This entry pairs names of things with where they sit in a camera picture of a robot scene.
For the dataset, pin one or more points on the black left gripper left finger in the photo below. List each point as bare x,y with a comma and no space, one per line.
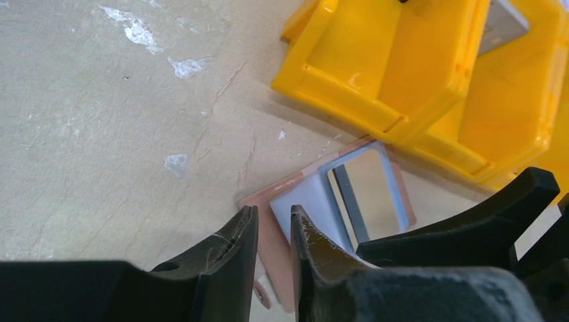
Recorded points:
211,281

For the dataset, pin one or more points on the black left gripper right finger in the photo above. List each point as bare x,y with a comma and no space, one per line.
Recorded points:
332,285

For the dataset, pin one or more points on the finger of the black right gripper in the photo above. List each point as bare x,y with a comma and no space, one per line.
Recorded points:
544,269
480,236

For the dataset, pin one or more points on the pink leather card holder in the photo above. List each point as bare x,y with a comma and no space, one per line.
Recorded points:
311,189

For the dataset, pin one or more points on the gold card with black stripe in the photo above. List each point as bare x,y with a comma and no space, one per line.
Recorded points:
364,197

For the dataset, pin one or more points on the silver card in middle bin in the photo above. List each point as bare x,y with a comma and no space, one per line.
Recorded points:
504,23

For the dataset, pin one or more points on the yellow middle bin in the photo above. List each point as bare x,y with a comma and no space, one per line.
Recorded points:
506,120

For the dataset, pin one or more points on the yellow bin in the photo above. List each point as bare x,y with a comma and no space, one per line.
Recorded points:
506,120
389,68

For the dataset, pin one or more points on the yellow left bin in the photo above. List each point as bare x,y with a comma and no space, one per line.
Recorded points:
389,68

